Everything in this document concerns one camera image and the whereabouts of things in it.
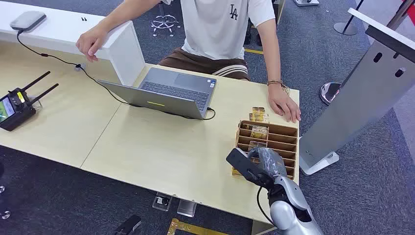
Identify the person's right hand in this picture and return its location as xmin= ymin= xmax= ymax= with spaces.
xmin=75 ymin=25 xmax=109 ymax=63

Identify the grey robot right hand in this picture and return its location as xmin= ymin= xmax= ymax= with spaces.
xmin=247 ymin=146 xmax=288 ymax=179

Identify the person's left hand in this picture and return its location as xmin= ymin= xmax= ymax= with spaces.
xmin=267 ymin=83 xmax=302 ymax=124

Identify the wooden card holder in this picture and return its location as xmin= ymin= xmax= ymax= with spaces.
xmin=231 ymin=120 xmax=299 ymax=181

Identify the person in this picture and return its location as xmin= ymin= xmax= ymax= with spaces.
xmin=75 ymin=0 xmax=302 ymax=124

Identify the chrome stanchion base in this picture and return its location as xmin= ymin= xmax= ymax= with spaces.
xmin=319 ymin=82 xmax=343 ymax=106

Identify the grey flat adapter box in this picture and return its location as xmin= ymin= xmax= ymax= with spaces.
xmin=9 ymin=10 xmax=47 ymax=32

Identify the grey standing kiosk panel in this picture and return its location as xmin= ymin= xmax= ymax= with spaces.
xmin=298 ymin=8 xmax=415 ymax=176

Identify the chrome stool base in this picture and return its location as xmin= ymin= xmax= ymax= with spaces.
xmin=150 ymin=3 xmax=181 ymax=37

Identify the clear acrylic stand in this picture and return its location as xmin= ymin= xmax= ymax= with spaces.
xmin=27 ymin=95 xmax=43 ymax=109

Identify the clear acrylic block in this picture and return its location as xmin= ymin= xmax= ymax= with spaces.
xmin=176 ymin=199 xmax=197 ymax=218
xmin=151 ymin=192 xmax=173 ymax=212

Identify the grey laptop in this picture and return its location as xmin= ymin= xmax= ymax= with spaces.
xmin=97 ymin=67 xmax=218 ymax=120

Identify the grey stanchion with round base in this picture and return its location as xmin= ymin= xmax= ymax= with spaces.
xmin=333 ymin=0 xmax=366 ymax=36

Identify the black remote controller with antennas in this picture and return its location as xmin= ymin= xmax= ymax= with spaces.
xmin=0 ymin=70 xmax=60 ymax=132

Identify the black flat object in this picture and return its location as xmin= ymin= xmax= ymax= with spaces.
xmin=112 ymin=214 xmax=142 ymax=235

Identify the beaded bracelet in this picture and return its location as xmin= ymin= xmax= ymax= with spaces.
xmin=266 ymin=79 xmax=290 ymax=95

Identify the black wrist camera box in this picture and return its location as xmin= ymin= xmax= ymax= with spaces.
xmin=226 ymin=147 xmax=275 ymax=190

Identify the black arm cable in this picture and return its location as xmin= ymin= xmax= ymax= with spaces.
xmin=256 ymin=186 xmax=276 ymax=228

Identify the black power cable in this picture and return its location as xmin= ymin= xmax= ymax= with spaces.
xmin=16 ymin=29 xmax=216 ymax=121

